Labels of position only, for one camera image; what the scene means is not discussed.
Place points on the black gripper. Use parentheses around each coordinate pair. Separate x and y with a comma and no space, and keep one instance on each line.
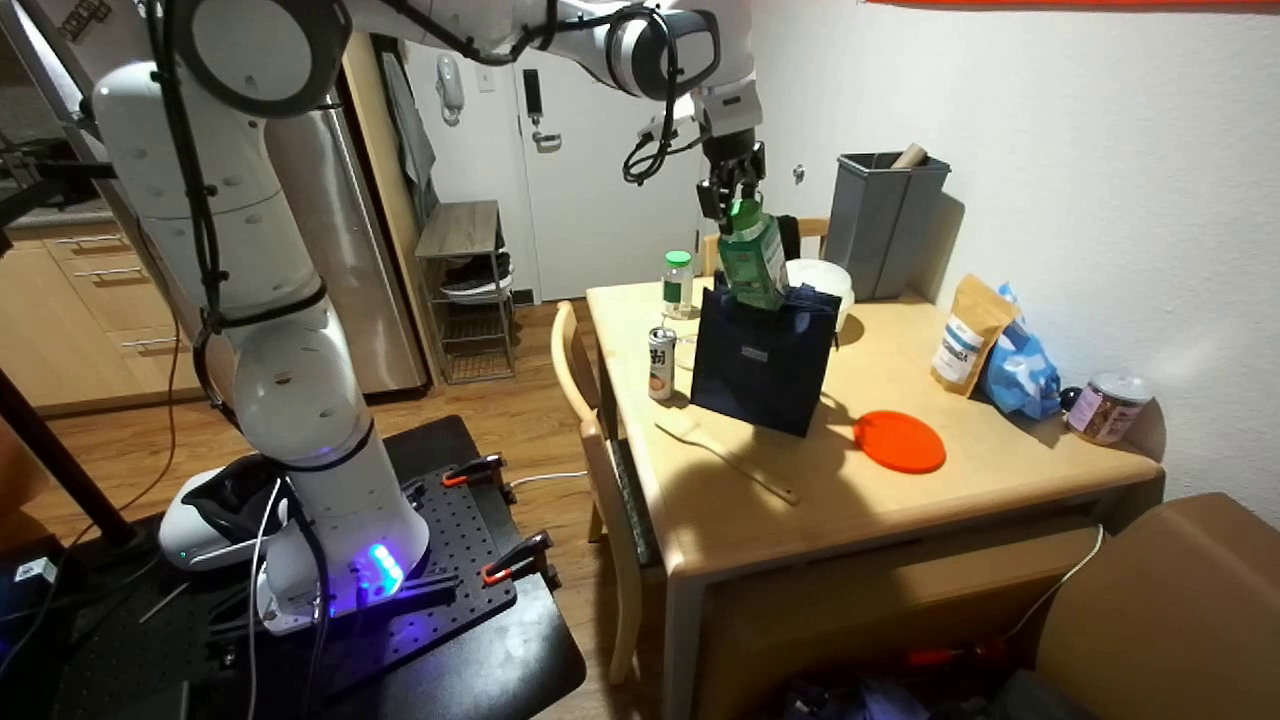
(734,171)

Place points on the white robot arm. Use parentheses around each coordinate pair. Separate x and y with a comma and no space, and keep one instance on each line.
(186,138)

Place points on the clear bottle green cap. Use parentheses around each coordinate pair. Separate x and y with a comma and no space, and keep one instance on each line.
(676,282)

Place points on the brown paper bag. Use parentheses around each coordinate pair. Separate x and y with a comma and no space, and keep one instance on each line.
(975,327)

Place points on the blue plastic bag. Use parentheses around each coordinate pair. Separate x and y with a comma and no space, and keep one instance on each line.
(1023,376)

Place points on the white stacked bowls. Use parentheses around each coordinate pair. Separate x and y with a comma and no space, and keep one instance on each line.
(817,288)

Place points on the small silver can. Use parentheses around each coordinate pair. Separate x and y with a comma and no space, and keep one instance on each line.
(662,361)

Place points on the grey bin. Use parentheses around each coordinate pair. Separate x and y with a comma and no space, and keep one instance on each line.
(886,220)

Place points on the wooden side shelf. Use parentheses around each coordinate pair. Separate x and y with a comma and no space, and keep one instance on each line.
(465,285)

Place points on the orange round lid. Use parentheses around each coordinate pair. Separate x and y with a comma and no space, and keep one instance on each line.
(898,443)

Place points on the wooden table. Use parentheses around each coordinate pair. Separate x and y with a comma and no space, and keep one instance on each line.
(731,498)

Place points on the wooden chair front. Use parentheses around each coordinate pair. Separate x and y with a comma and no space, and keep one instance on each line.
(609,482)

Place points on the orange clamp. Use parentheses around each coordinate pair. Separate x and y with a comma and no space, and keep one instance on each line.
(469,470)

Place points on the pink lidded jar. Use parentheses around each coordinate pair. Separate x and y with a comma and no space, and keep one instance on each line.
(1111,405)

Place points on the purple clothes pile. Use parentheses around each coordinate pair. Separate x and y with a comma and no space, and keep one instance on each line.
(912,693)

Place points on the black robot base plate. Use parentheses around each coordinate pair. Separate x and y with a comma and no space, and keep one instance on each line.
(469,637)

